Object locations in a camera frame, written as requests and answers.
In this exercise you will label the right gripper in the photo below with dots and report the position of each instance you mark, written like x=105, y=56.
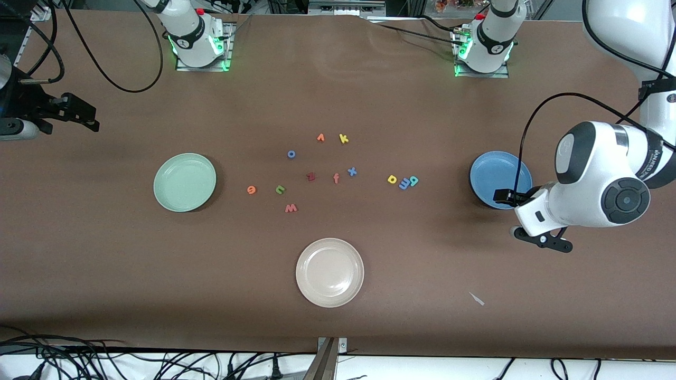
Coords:
x=24, y=103

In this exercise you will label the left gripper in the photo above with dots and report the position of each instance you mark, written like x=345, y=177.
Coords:
x=508, y=197

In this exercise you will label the blue foam letter m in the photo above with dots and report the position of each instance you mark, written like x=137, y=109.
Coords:
x=404, y=184

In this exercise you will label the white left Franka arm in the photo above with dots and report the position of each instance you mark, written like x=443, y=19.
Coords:
x=591, y=163

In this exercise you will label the blue plate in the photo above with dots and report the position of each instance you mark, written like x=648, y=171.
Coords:
x=496, y=169

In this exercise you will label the white paper scrap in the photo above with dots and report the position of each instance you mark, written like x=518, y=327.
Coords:
x=477, y=299

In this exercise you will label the green plate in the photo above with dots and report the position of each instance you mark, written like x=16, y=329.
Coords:
x=185, y=182

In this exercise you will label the beige plate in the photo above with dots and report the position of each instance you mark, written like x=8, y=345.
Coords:
x=329, y=272

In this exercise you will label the brown table cover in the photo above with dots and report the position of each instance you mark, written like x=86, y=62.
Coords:
x=338, y=95

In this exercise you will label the orange artificial flowers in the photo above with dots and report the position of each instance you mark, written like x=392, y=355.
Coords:
x=454, y=4

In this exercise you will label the grey metal box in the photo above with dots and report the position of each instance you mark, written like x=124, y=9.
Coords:
x=346, y=6

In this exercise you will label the aluminium frame rail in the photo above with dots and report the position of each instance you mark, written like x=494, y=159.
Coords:
x=31, y=37

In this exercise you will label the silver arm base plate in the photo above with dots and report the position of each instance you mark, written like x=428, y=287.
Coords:
x=480, y=75
x=229, y=47

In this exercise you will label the silver metal bracket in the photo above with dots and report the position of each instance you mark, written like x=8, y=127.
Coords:
x=342, y=345

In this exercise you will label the dark grey camera pole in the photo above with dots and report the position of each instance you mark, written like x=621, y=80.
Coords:
x=323, y=364

